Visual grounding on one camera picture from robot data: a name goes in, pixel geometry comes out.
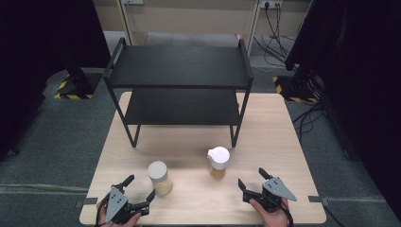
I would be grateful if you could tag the dark curtain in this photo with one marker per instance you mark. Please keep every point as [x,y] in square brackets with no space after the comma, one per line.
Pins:
[38,63]
[362,78]

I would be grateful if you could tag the glass jar with pale powder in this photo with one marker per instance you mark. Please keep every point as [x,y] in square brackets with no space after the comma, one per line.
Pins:
[159,178]

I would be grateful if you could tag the grey tape strip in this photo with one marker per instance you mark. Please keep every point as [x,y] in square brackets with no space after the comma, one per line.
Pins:
[88,201]
[317,199]

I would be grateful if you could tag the person's right hand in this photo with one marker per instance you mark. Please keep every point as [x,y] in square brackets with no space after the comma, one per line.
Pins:
[271,219]

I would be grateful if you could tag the person's left hand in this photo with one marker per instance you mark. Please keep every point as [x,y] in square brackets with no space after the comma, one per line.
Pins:
[132,220]

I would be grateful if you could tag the black stand with striped base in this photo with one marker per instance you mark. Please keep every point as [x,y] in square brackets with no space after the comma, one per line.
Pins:
[77,83]
[296,88]

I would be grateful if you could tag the spouted glass jar orange powder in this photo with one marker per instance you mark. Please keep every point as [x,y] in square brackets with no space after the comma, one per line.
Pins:
[218,160]

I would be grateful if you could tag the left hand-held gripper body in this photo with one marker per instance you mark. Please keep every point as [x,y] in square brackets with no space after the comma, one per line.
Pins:
[116,203]

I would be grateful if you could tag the white frame post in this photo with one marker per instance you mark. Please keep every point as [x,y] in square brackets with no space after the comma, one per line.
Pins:
[254,25]
[125,22]

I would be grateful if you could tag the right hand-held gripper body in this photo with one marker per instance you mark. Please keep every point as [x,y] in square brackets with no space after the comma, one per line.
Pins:
[275,189]

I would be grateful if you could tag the black two-tier shelf rack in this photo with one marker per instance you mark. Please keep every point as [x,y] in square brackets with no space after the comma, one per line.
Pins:
[179,66]

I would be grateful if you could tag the white wall socket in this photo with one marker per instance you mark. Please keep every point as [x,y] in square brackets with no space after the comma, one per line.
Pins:
[271,3]

